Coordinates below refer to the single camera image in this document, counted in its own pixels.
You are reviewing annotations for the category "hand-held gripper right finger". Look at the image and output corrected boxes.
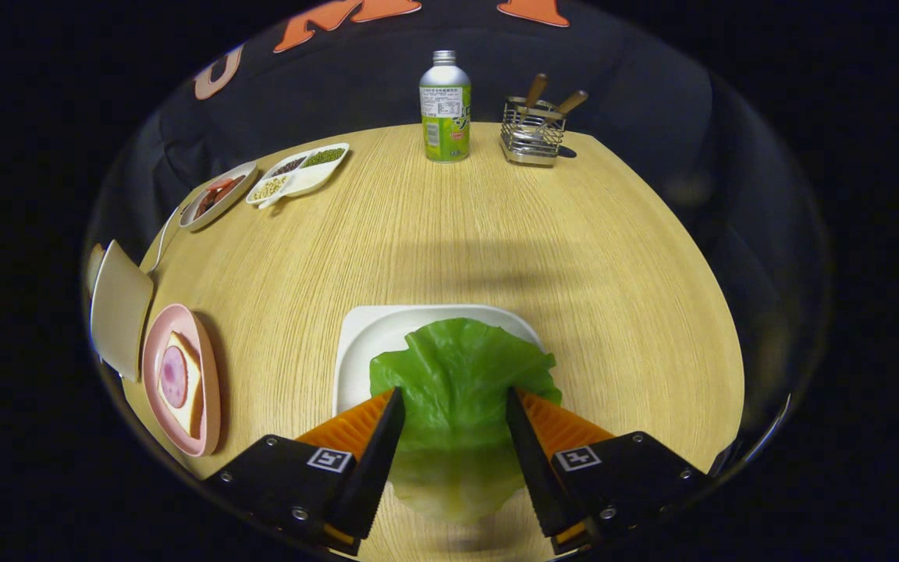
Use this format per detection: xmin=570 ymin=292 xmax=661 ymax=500
xmin=505 ymin=386 xmax=713 ymax=556

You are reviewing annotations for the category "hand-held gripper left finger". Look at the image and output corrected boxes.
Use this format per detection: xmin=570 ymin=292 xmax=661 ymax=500
xmin=206 ymin=387 xmax=407 ymax=557

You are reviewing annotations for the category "green lettuce leaf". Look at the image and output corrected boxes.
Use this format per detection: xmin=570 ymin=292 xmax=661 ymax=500
xmin=369 ymin=318 xmax=563 ymax=525

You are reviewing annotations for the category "white square plate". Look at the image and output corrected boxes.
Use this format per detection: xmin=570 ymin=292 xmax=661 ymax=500
xmin=332 ymin=304 xmax=545 ymax=418

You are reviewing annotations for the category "white bread slice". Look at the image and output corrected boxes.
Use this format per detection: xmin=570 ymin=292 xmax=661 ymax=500
xmin=158 ymin=332 xmax=204 ymax=439

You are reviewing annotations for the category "pink ham slice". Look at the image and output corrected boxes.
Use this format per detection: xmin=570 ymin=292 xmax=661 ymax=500
xmin=160 ymin=346 xmax=189 ymax=409

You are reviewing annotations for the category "pink round plate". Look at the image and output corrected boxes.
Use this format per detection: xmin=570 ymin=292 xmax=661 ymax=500
xmin=142 ymin=304 xmax=222 ymax=457

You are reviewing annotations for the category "white divided dish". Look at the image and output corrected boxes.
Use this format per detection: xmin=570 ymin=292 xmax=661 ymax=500
xmin=246 ymin=143 xmax=350 ymax=210

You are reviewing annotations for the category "cream white toaster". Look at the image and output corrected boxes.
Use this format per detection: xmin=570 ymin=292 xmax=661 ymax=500
xmin=89 ymin=240 xmax=155 ymax=382

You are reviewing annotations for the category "round white plate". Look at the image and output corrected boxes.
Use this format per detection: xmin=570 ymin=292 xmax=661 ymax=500
xmin=179 ymin=161 xmax=259 ymax=232

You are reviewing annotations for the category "silver bottle with green label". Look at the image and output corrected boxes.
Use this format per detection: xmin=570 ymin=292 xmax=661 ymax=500
xmin=419 ymin=51 xmax=472 ymax=163

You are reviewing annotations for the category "black backdrop cloth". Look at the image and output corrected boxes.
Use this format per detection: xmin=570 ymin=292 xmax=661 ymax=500
xmin=83 ymin=0 xmax=833 ymax=469

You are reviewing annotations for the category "white toaster cable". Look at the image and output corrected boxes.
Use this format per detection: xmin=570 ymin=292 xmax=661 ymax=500
xmin=141 ymin=205 xmax=183 ymax=274

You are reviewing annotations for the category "metal wire utensil basket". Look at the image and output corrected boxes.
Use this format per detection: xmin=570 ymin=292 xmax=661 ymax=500
xmin=500 ymin=96 xmax=567 ymax=167

